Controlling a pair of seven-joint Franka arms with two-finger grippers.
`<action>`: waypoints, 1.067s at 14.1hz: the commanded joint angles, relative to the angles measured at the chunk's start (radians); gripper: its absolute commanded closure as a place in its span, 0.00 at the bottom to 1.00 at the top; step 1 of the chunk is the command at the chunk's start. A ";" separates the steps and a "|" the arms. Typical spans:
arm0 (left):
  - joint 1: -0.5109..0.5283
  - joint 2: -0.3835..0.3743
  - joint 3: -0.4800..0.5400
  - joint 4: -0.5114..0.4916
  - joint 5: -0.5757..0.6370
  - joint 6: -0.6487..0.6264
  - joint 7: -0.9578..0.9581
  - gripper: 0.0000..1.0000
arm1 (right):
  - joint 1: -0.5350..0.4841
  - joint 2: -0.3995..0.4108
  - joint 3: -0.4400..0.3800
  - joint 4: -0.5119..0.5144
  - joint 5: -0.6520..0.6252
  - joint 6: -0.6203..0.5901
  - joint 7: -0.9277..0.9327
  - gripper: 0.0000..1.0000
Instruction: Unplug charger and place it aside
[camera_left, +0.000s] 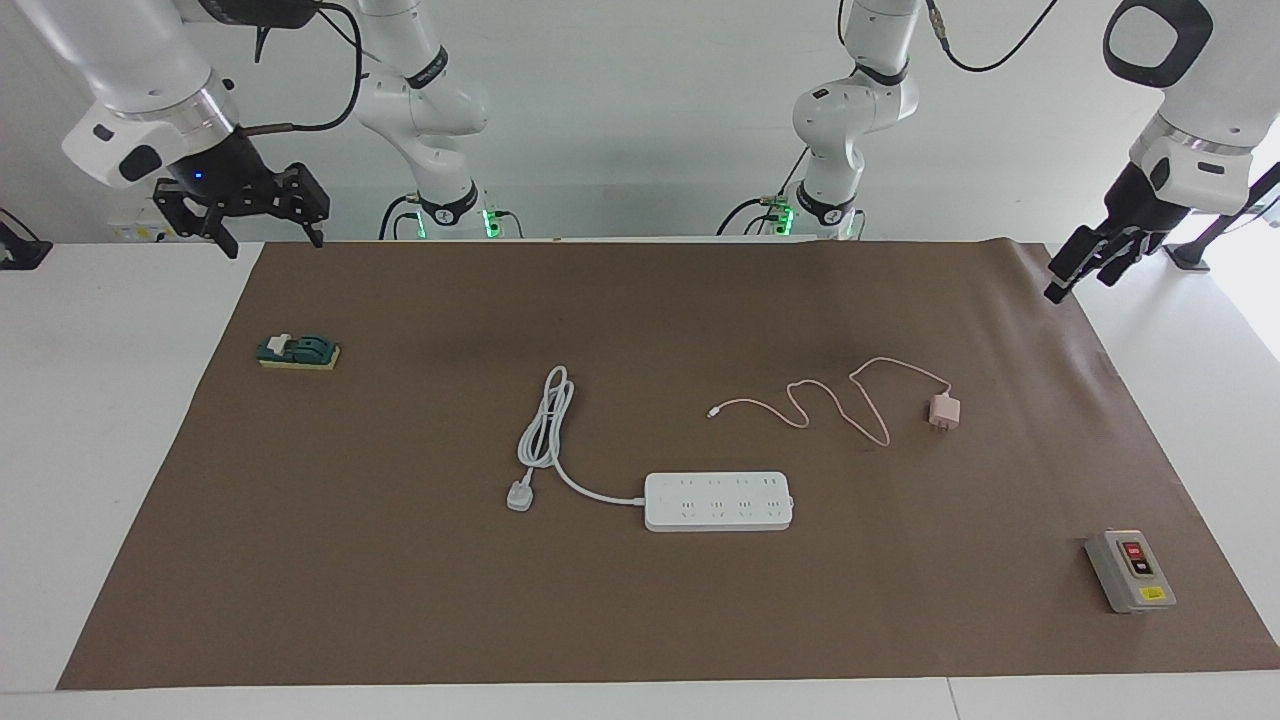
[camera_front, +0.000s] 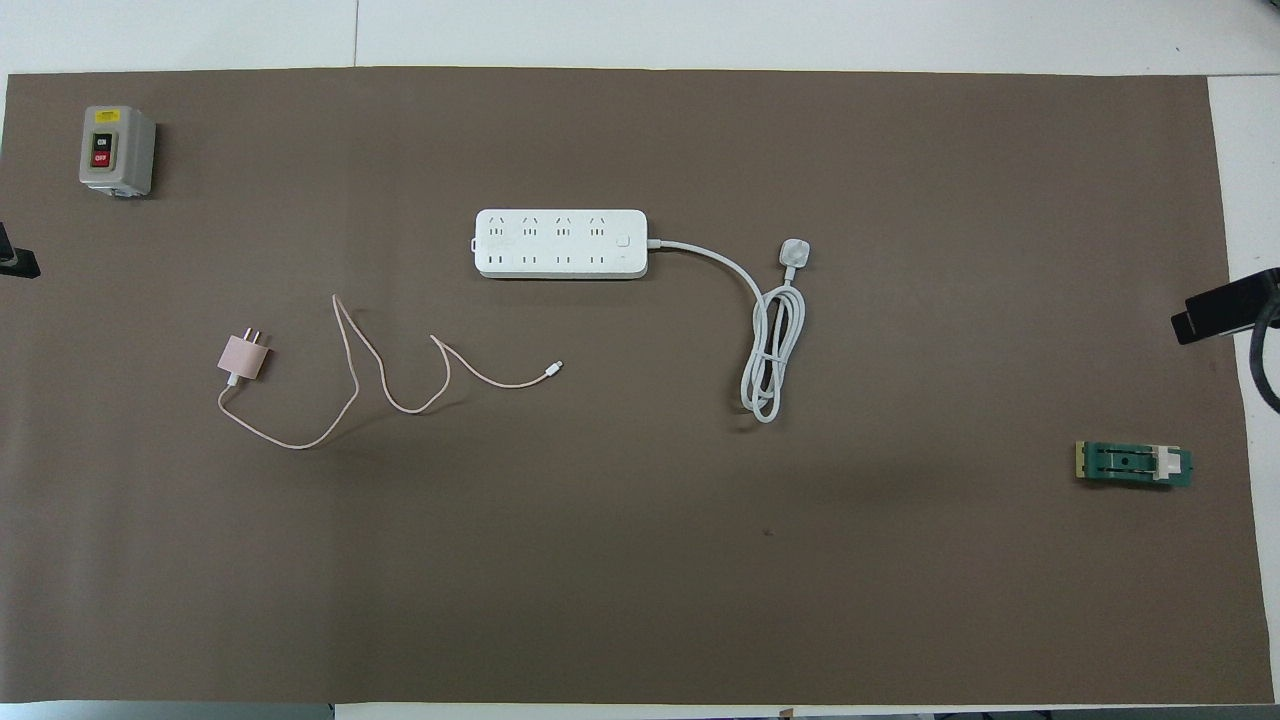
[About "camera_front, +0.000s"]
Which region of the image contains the green knife switch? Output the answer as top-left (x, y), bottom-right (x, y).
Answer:
top-left (1075, 440), bottom-right (1194, 491)

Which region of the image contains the white power strip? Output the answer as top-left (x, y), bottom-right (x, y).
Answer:
top-left (474, 208), bottom-right (650, 280)

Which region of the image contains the grey on-off switch box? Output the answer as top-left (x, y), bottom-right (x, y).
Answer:
top-left (79, 105), bottom-right (157, 198)

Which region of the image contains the pink charging cable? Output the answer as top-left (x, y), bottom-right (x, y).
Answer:
top-left (217, 293), bottom-right (565, 451)

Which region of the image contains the brown table mat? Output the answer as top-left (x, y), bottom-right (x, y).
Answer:
top-left (0, 66), bottom-right (1263, 706)

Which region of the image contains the white power cord with plug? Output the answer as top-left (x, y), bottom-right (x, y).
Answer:
top-left (645, 237), bottom-right (812, 424)

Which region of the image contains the pink charger plug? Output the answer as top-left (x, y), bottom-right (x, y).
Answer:
top-left (217, 328), bottom-right (272, 387)

